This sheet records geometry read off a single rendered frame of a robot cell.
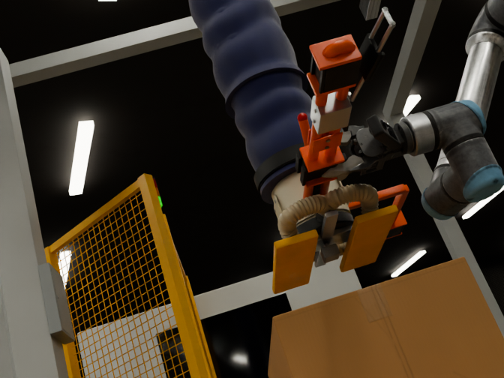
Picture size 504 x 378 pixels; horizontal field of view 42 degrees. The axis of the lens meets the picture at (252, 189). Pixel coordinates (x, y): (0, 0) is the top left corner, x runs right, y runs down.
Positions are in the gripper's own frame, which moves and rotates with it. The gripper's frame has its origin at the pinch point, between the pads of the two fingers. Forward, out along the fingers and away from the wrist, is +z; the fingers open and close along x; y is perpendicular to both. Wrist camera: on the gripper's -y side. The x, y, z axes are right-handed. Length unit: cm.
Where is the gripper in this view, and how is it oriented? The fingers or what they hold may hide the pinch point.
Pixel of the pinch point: (321, 157)
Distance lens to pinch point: 140.6
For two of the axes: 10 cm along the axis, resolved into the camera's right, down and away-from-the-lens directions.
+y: 0.2, 4.3, 9.0
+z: -9.5, 2.8, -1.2
